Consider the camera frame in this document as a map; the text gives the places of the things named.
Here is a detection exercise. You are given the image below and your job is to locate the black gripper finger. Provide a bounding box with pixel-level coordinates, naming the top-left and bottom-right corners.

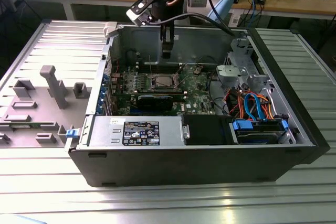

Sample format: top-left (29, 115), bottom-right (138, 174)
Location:
top-left (162, 24), bottom-right (176, 59)
top-left (160, 24), bottom-right (169, 44)

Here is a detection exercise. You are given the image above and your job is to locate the black graphics card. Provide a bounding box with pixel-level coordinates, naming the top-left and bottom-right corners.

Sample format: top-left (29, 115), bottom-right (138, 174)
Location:
top-left (136, 93), bottom-right (174, 112)

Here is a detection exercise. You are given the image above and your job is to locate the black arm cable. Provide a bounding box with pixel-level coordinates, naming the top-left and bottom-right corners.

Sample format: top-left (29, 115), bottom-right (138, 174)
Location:
top-left (157, 11), bottom-right (235, 36)

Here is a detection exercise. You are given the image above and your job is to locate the hard disk in blue carrier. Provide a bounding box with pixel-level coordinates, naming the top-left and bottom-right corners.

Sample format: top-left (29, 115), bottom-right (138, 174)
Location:
top-left (230, 119), bottom-right (289, 145)

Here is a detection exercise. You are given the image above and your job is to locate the CPU socket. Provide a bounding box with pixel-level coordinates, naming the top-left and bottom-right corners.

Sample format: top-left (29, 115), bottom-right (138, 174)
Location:
top-left (148, 73), bottom-right (182, 91)

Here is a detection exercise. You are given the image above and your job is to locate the black PC case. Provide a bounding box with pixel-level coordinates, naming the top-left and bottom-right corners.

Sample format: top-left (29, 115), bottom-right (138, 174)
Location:
top-left (64, 21), bottom-right (331, 188)

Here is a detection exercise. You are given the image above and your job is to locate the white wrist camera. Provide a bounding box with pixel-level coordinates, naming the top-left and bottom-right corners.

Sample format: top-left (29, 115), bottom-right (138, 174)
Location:
top-left (125, 0), bottom-right (154, 27)

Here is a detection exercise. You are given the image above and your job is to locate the grey case latch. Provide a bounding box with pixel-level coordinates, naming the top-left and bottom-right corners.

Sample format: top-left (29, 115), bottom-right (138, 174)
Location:
top-left (103, 21), bottom-right (119, 38)

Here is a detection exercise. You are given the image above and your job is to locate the black drive bay box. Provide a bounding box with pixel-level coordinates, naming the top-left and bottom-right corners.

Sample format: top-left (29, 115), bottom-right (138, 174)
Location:
top-left (183, 115), bottom-right (232, 145)

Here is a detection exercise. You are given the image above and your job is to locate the silver power supply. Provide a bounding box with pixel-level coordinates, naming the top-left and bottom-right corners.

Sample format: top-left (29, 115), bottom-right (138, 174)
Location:
top-left (89, 115), bottom-right (184, 147)

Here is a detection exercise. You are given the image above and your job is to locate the orange wire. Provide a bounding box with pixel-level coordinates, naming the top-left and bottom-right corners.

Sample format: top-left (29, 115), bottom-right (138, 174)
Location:
top-left (228, 89), bottom-right (276, 120)

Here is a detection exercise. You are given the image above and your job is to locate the silver drive cage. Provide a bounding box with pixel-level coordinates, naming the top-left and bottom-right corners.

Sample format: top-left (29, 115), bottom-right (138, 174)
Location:
top-left (215, 37), bottom-right (271, 88)

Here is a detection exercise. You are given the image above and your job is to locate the green motherboard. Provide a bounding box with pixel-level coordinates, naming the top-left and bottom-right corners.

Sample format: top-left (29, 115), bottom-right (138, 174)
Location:
top-left (109, 61), bottom-right (226, 116)

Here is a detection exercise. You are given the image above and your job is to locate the blue wire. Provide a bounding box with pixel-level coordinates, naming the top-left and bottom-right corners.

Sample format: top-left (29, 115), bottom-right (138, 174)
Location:
top-left (243, 91), bottom-right (267, 122)

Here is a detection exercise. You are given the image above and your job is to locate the grey parts rack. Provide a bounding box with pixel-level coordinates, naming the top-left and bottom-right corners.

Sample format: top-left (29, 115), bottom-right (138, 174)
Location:
top-left (0, 65), bottom-right (92, 148)

